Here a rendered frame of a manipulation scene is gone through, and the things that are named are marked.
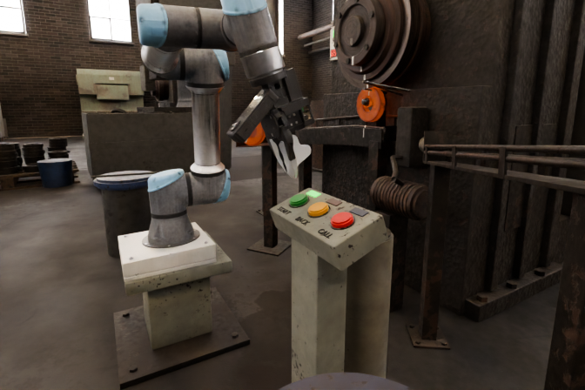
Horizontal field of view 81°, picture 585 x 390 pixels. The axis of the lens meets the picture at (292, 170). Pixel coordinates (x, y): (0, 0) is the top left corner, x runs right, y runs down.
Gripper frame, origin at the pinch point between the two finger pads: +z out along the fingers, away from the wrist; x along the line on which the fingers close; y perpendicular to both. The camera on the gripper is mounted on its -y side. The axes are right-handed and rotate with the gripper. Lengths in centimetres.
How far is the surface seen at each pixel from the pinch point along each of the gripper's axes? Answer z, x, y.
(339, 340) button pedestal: 31.5, -12.4, -6.8
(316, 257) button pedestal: 12.0, -12.1, -5.6
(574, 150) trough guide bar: -0.1, -39.6, 22.8
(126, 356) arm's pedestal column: 49, 49, -52
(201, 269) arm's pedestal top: 32, 42, -21
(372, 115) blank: 16, 57, 73
